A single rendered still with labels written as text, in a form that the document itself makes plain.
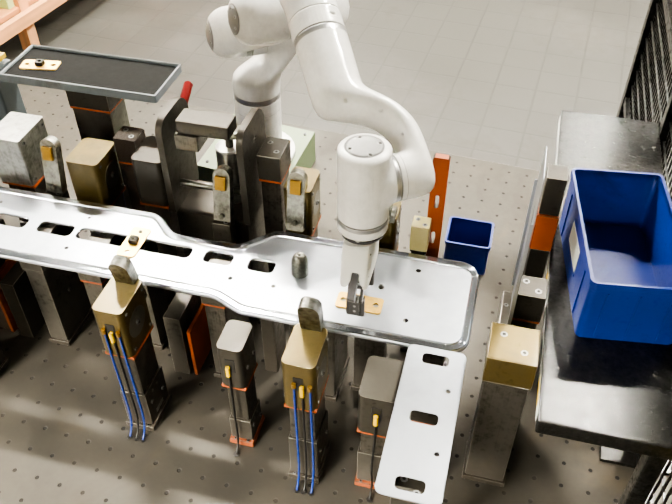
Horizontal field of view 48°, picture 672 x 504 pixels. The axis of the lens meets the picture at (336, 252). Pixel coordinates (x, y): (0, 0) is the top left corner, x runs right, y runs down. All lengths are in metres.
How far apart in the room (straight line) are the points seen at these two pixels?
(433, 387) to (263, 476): 0.42
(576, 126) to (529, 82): 2.25
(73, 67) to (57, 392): 0.71
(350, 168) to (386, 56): 3.10
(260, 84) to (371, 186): 0.81
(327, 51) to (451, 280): 0.49
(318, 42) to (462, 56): 3.03
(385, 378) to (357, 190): 0.33
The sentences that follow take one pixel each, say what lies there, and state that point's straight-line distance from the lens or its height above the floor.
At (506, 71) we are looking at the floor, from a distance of 4.16.
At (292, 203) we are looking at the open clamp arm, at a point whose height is 1.04.
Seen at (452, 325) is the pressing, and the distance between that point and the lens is 1.36.
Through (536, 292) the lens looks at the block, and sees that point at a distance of 1.33.
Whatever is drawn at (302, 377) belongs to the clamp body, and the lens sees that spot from 1.25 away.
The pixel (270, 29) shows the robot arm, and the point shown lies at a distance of 1.47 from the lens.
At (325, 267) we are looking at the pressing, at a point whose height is 1.00.
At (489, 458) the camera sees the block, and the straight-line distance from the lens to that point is 1.47.
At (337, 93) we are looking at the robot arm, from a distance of 1.22.
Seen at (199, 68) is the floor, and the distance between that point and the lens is 4.16.
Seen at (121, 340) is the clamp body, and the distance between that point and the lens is 1.40.
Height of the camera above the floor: 2.00
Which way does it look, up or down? 43 degrees down
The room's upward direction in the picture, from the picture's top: straight up
